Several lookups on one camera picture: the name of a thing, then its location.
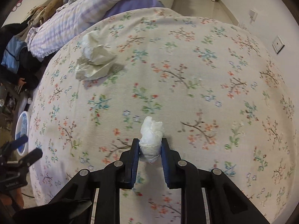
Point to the white wall plug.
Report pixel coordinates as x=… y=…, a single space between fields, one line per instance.
x=253 y=15

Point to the crumpled cream packaging pouch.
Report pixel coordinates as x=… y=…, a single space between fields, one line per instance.
x=98 y=58

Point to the brown plush toy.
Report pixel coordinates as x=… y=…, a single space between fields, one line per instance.
x=49 y=7

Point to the lavender bed sheet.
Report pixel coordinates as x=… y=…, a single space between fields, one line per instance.
x=137 y=2

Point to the floral bedspread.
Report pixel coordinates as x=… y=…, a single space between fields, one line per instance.
x=186 y=98

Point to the white tissue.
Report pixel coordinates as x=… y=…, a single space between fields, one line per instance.
x=150 y=140

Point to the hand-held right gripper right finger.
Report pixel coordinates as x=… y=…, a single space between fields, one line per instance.
x=164 y=163

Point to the purple checked pillow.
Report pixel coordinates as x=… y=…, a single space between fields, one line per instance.
x=77 y=21

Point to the black and blue jacket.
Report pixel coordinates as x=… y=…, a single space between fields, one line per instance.
x=21 y=60

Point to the round white blue device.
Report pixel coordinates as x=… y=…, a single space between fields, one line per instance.
x=22 y=130

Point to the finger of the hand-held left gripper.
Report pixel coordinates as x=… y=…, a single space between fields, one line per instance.
x=16 y=143
x=31 y=157

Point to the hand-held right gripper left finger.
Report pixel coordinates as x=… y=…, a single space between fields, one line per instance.
x=135 y=161

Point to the white wall switch plate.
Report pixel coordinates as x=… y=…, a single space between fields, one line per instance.
x=278 y=44

